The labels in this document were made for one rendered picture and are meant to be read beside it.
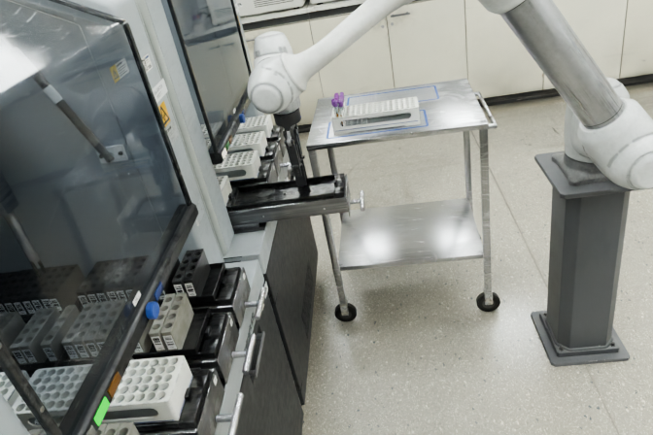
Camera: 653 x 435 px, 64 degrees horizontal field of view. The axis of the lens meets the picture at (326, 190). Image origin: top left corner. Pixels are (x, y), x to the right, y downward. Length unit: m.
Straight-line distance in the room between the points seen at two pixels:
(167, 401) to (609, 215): 1.32
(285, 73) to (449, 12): 2.59
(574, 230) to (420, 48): 2.28
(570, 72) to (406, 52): 2.52
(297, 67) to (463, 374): 1.26
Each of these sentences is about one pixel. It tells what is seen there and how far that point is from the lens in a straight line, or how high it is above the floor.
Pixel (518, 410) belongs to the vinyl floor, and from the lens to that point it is 1.95.
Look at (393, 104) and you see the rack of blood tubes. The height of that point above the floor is 0.88.
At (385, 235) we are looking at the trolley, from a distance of 2.20.
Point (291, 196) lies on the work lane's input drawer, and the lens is 1.53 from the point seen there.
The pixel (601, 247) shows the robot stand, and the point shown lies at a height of 0.47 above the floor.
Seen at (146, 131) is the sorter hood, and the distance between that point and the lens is 1.07.
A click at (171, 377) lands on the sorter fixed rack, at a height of 0.86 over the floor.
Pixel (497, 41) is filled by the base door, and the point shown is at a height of 0.48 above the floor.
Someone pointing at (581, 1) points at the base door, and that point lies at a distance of 3.97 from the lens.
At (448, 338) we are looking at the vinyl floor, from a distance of 2.14.
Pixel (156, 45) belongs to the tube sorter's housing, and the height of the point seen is 1.32.
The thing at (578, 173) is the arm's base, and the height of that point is 0.72.
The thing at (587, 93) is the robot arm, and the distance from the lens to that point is 1.36.
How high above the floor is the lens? 1.55
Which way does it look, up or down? 29 degrees down
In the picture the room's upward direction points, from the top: 11 degrees counter-clockwise
